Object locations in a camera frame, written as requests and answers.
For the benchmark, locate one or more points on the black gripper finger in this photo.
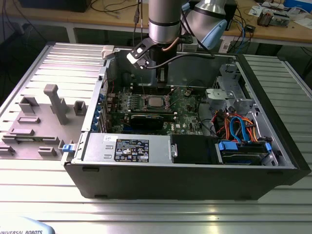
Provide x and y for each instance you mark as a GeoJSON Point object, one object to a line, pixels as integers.
{"type": "Point", "coordinates": [163, 78]}

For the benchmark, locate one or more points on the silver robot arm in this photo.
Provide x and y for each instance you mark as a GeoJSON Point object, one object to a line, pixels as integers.
{"type": "Point", "coordinates": [163, 24]}

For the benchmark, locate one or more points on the CPU socket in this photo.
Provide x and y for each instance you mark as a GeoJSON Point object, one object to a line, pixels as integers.
{"type": "Point", "coordinates": [145, 103]}

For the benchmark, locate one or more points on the round coin battery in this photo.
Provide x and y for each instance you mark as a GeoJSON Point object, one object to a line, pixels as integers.
{"type": "Point", "coordinates": [188, 92]}

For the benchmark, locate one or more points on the green motherboard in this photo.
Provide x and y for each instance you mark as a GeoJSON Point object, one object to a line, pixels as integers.
{"type": "Point", "coordinates": [187, 114]}

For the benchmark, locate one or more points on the black graphics card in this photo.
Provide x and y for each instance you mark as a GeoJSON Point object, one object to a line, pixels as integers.
{"type": "Point", "coordinates": [146, 122]}

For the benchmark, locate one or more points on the beige plastic latch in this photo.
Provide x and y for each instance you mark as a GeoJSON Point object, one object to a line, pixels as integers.
{"type": "Point", "coordinates": [107, 52]}

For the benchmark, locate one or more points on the metal drive cage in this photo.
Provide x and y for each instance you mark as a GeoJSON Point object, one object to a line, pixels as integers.
{"type": "Point", "coordinates": [214, 96]}

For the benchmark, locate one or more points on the wooden desk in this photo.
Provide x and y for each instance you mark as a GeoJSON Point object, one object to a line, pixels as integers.
{"type": "Point", "coordinates": [109, 18]}

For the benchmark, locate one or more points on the hard disk in blue carrier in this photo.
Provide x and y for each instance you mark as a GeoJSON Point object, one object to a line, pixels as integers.
{"type": "Point", "coordinates": [228, 146]}

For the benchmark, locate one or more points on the small black adapter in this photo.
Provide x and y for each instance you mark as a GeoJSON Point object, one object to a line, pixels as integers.
{"type": "Point", "coordinates": [250, 28]}

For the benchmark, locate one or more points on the silver power supply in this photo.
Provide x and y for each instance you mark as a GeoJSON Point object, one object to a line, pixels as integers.
{"type": "Point", "coordinates": [97, 148]}

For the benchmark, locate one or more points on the black PC case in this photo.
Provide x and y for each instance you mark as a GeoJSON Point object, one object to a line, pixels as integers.
{"type": "Point", "coordinates": [170, 182]}

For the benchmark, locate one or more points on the small black heatsink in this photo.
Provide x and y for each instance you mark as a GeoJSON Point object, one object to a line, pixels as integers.
{"type": "Point", "coordinates": [264, 19]}

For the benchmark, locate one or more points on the blue plastic latch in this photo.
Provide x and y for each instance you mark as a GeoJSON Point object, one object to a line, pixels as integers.
{"type": "Point", "coordinates": [68, 148]}

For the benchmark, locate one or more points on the black box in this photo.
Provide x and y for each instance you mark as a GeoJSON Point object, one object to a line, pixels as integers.
{"type": "Point", "coordinates": [48, 6]}

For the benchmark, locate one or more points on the grey metal device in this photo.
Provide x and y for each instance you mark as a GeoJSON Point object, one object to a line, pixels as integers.
{"type": "Point", "coordinates": [280, 20]}

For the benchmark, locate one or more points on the grey parts rack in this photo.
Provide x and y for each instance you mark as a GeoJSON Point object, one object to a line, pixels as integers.
{"type": "Point", "coordinates": [44, 136]}

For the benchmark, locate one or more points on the blue box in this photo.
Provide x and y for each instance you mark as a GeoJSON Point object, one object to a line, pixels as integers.
{"type": "Point", "coordinates": [297, 3]}

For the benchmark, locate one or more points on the pale blue teach pendant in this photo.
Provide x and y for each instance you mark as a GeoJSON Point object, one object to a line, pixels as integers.
{"type": "Point", "coordinates": [24, 226]}

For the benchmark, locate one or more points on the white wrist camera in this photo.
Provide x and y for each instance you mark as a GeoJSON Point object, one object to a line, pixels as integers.
{"type": "Point", "coordinates": [134, 57]}

